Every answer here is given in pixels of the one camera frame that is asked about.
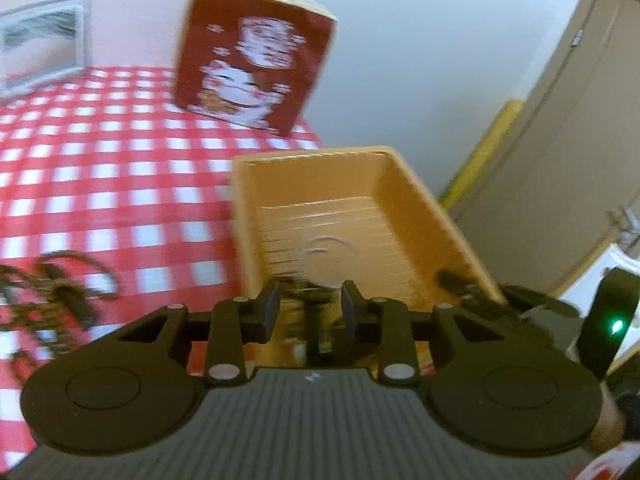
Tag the white cutout furniture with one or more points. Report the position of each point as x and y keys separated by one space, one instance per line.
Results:
x=590 y=270

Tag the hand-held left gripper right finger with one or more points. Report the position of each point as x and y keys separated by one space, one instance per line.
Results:
x=350 y=310

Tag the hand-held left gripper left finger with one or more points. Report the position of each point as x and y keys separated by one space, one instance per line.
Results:
x=270 y=307

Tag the red white checkered tablecloth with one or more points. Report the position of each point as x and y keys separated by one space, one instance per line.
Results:
x=110 y=160

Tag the yellow board by wall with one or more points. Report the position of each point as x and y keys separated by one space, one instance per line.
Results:
x=487 y=155

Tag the red lucky cat box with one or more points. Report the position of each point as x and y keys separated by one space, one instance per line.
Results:
x=250 y=55

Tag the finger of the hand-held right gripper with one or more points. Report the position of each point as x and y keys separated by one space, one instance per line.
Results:
x=540 y=300
x=460 y=280

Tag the pale round bangle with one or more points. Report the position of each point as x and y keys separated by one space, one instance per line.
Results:
x=306 y=255

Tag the person's right forearm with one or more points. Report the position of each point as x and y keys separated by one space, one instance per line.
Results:
x=613 y=420

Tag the black wrist watch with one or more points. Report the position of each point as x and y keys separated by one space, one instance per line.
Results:
x=325 y=337

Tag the silver picture frame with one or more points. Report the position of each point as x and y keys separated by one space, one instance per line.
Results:
x=40 y=40

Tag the orange plastic tray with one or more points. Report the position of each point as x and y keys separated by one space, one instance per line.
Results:
x=325 y=185

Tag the brown bead strand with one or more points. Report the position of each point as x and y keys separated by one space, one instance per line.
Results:
x=25 y=325

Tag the beige door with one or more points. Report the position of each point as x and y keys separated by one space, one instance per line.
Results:
x=575 y=135

